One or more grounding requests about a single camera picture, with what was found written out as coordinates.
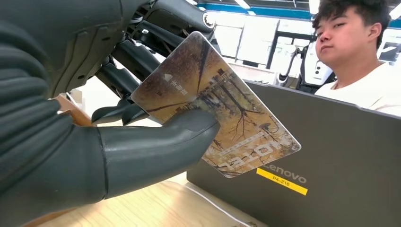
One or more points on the grey laptop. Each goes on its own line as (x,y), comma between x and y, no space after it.
(344,156)

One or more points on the autumn print ID card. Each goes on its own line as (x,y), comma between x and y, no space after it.
(219,94)

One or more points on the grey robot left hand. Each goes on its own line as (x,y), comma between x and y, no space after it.
(141,153)

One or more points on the person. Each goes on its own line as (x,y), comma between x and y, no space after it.
(344,47)

